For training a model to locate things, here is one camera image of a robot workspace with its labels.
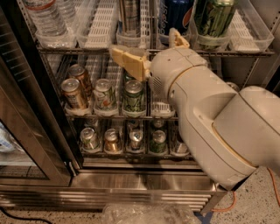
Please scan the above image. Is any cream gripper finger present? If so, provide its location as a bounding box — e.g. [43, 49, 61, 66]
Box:
[169, 28, 190, 48]
[109, 45, 151, 81]

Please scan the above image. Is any silver blue redbull can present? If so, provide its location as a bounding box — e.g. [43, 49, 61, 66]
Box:
[119, 0, 141, 38]

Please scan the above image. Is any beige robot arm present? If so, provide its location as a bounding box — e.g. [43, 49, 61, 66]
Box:
[109, 29, 280, 190]

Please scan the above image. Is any green can behind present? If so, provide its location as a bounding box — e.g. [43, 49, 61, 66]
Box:
[124, 72, 134, 82]

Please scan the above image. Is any blue pepsi can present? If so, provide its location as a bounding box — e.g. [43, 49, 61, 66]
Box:
[157, 0, 194, 46]

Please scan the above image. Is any green can front middle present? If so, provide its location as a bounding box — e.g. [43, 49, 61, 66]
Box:
[122, 80, 144, 112]

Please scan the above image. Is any tall green can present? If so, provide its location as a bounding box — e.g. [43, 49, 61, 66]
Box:
[194, 0, 238, 51]

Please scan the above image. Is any white green can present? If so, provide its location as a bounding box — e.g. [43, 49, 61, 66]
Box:
[94, 79, 116, 111]

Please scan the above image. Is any gold can behind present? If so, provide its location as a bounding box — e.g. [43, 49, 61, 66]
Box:
[68, 64, 92, 98]

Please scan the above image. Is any blue can middle shelf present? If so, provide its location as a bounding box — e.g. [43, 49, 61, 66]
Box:
[226, 81, 240, 92]

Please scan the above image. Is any silver can bottom shelf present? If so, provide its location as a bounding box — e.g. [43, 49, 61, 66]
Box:
[129, 129, 143, 151]

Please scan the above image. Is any gold can front left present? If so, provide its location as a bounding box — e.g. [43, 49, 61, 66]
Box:
[61, 78, 88, 109]

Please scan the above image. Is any green can bottom shelf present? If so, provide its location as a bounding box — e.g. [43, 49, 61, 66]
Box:
[150, 130, 166, 154]

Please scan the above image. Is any gold can bottom shelf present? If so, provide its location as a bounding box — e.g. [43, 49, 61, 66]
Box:
[104, 129, 120, 153]

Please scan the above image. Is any green silver can bottom left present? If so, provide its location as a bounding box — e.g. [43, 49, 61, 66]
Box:
[80, 128, 99, 151]

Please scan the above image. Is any steel fridge cabinet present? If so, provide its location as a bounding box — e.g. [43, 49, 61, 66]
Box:
[1, 0, 274, 213]

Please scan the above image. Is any glass fridge door left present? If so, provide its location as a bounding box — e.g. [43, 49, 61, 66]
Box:
[0, 0, 72, 186]

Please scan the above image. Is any dark bottle white cap left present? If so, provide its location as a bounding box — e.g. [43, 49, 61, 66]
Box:
[174, 131, 188, 154]

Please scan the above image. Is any clear water bottle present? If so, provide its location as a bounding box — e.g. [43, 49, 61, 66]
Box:
[57, 0, 76, 25]
[23, 0, 67, 37]

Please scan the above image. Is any clear plastic bag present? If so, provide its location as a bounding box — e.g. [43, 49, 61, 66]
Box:
[101, 203, 202, 224]

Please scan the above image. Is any middle wire shelf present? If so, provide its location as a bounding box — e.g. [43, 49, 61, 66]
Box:
[66, 114, 178, 121]

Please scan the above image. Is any wire shelf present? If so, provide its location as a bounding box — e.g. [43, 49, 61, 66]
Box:
[66, 114, 178, 121]
[38, 47, 275, 58]

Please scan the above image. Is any top wire shelf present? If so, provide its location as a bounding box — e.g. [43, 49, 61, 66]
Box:
[38, 47, 275, 58]

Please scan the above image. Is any orange cable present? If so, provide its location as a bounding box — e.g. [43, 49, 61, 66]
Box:
[211, 167, 280, 214]

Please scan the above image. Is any black cable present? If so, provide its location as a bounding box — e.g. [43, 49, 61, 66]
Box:
[0, 206, 53, 224]

